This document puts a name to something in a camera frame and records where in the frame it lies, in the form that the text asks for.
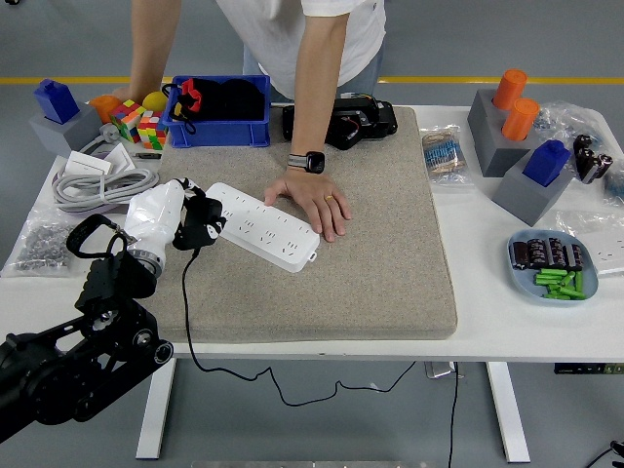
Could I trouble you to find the grey block holder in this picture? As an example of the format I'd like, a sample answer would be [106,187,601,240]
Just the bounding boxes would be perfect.
[490,149,576,228]
[28,101,103,158]

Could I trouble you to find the clear bag blue resistors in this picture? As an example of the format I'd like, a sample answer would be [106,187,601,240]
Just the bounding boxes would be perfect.
[602,165,624,206]
[419,124,477,186]

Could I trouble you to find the black wristwatch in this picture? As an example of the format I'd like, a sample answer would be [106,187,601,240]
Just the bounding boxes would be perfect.
[286,150,327,176]

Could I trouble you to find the white paper card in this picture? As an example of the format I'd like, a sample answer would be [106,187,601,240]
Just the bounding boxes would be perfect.
[104,142,137,173]

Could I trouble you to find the multicolour puzzle cube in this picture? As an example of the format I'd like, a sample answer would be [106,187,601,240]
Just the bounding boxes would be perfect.
[136,110,170,151]
[109,98,146,144]

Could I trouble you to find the blue plastic bin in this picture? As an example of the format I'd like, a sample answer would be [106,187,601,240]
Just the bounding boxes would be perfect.
[160,73,272,148]

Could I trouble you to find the black capacitor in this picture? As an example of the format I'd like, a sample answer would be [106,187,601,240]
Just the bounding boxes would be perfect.
[548,237,570,268]
[528,238,552,269]
[509,241,532,272]
[565,243,586,272]

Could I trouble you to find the red black pouch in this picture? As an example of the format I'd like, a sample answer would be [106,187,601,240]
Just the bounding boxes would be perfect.
[175,77,205,118]

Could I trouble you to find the white power strip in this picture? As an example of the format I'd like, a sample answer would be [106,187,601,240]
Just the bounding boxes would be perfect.
[204,181,322,274]

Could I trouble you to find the black mechanical device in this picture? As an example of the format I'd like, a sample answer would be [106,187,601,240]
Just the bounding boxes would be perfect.
[282,96,399,151]

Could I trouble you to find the black pouches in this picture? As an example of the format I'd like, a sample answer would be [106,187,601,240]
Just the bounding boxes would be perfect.
[194,76,267,122]

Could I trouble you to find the black table control panel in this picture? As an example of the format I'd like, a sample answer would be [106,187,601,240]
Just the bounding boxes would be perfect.
[554,363,624,375]

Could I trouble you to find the black hanging cable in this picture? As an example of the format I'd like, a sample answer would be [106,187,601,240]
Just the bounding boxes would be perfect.
[447,361,462,468]

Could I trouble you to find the grey coiled power cord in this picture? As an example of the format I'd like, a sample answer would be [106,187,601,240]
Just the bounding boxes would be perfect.
[52,122,162,215]

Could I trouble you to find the grey two-hole holder block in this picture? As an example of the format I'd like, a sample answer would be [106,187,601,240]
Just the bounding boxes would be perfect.
[466,89,545,179]

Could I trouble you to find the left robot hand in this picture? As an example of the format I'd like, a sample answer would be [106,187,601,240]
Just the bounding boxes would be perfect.
[121,175,228,272]

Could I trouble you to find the clear bag of screws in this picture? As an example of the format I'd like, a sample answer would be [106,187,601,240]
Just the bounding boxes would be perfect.
[1,207,89,279]

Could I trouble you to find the thin black plug cord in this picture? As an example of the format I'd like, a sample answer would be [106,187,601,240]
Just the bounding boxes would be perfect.
[180,248,418,408]

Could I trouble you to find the blue plastic block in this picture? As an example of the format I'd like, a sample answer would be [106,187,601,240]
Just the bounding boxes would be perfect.
[522,138,572,189]
[32,78,81,126]

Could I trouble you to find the light blue plate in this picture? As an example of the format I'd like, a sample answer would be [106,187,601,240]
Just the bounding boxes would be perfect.
[506,228,600,306]

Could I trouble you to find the white table leg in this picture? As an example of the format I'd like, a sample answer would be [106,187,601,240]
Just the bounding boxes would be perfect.
[485,361,531,464]
[135,358,177,460]

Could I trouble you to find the grey-brown mat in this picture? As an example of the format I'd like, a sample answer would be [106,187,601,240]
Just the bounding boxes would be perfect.
[121,105,458,342]

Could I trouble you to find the person's right hand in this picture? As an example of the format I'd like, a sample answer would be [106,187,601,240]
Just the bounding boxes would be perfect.
[111,80,165,104]

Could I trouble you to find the black plug adapter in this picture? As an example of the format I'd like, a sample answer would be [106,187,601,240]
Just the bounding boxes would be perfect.
[183,194,225,253]

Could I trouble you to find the white flat box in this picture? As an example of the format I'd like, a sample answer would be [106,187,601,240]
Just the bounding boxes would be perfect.
[62,150,114,176]

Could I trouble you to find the person's left hand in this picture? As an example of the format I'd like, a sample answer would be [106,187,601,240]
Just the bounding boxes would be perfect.
[263,168,353,244]

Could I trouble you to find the silver bracket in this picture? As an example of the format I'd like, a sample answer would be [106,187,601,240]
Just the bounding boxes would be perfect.
[422,361,464,379]

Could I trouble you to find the orange cylinder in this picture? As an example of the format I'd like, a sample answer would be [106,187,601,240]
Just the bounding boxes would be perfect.
[491,67,529,112]
[500,97,541,142]

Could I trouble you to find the thin black cable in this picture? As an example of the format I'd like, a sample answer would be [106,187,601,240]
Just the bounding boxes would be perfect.
[584,448,614,468]

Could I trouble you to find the clear bag black capacitors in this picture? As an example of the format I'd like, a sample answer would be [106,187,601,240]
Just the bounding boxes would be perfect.
[538,99,624,196]

